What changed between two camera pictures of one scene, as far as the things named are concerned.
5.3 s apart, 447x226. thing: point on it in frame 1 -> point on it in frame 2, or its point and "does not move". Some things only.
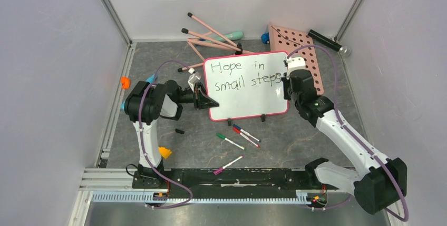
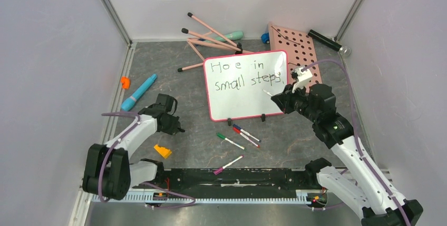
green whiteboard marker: x=223 y=137 does not move
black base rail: x=231 y=181 does not move
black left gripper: x=202 y=99 -> x=174 y=128
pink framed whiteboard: x=246 y=86 does not move
